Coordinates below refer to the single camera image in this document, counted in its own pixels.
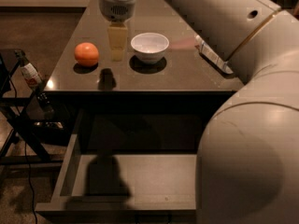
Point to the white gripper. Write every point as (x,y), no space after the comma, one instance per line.
(118,7)

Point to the orange fruit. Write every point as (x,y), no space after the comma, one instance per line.
(86,54)

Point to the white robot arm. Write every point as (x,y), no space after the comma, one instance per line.
(247,168)

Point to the open grey top drawer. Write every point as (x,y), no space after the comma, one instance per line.
(126,168)

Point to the white bowl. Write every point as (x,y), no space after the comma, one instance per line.
(149,48)

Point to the clear plastic water bottle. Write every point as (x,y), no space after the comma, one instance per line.
(206,51)

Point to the spray bottle with label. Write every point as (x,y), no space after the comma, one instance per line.
(29,71)

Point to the black side stand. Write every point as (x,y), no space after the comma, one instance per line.
(28,126)

